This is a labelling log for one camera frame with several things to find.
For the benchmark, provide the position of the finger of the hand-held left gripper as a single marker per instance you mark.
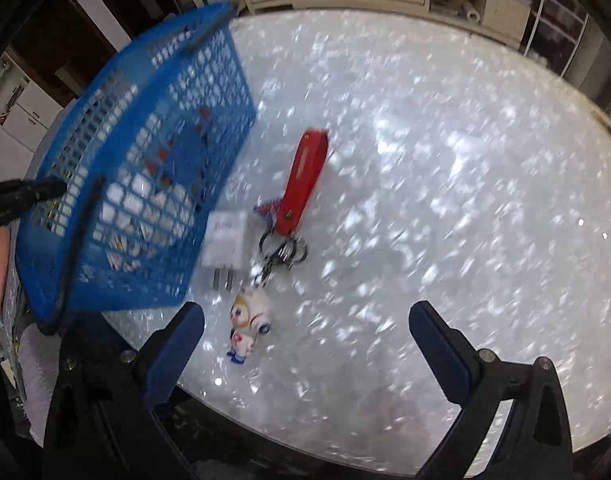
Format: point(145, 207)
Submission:
point(20, 195)

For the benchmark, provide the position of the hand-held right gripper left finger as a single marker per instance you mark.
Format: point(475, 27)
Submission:
point(173, 355)

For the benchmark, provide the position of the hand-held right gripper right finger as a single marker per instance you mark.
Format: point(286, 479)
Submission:
point(443, 355)

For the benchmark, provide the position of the white power adapter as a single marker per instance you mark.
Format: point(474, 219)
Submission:
point(225, 242)

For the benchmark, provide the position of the blue plastic basket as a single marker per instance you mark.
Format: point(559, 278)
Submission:
point(150, 85)

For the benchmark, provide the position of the white cupboard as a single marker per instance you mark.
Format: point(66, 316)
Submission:
point(28, 110)

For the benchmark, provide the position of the white paper roll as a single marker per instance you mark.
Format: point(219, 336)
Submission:
point(473, 12)

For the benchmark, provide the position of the white metal rack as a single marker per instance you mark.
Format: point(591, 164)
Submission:
point(560, 15)

